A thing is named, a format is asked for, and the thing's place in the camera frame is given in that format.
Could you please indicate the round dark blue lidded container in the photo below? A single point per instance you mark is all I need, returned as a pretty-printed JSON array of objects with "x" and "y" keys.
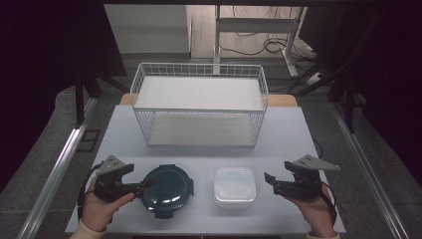
[{"x": 167, "y": 191}]

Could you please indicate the black floor bracket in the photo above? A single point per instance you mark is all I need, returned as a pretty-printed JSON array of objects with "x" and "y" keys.
[{"x": 89, "y": 141}]

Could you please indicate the wooden board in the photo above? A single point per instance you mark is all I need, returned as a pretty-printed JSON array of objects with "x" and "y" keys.
[{"x": 282, "y": 100}]

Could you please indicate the white panel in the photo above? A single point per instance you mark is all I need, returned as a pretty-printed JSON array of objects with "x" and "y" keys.
[{"x": 149, "y": 28}]

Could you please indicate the white power strip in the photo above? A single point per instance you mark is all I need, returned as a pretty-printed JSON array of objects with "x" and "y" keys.
[{"x": 314, "y": 78}]

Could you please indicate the aluminium rail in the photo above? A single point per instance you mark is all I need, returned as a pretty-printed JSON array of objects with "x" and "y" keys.
[
  {"x": 56, "y": 169},
  {"x": 368, "y": 169}
]

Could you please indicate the white metal desk frame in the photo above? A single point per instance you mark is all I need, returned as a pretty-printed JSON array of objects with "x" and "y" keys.
[{"x": 255, "y": 25}]

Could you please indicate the square white lidded container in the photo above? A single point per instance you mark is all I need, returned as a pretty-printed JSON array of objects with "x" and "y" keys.
[{"x": 234, "y": 187}]

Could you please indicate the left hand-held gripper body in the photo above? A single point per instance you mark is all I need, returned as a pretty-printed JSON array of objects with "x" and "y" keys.
[{"x": 107, "y": 189}]

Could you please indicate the black stand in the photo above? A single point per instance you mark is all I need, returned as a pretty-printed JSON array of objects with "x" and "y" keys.
[
  {"x": 349, "y": 99},
  {"x": 79, "y": 99}
]

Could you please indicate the person's right hand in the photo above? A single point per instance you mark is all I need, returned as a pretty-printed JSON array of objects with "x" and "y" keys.
[{"x": 315, "y": 212}]

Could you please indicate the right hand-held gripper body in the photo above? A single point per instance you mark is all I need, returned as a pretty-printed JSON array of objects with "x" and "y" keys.
[{"x": 303, "y": 187}]

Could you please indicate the person's left hand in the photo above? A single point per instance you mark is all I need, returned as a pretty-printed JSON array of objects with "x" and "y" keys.
[{"x": 98, "y": 210}]

